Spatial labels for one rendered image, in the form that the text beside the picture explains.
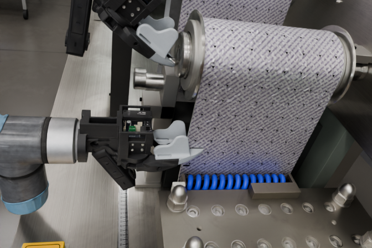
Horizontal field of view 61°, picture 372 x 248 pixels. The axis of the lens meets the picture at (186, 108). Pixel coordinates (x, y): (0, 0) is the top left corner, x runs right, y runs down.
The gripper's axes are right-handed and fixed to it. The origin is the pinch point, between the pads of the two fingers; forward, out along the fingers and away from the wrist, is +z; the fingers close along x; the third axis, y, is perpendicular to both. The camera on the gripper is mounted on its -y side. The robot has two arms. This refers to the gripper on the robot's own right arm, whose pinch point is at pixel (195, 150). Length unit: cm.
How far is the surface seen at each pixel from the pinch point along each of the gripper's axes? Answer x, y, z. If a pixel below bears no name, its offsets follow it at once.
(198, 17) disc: 5.4, 22.8, -2.8
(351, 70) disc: -0.3, 18.9, 22.5
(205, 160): -0.2, -2.3, 2.4
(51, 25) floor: 296, -109, -84
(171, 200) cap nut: -7.6, -4.0, -4.6
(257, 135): -0.3, 4.3, 10.8
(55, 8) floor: 345, -109, -88
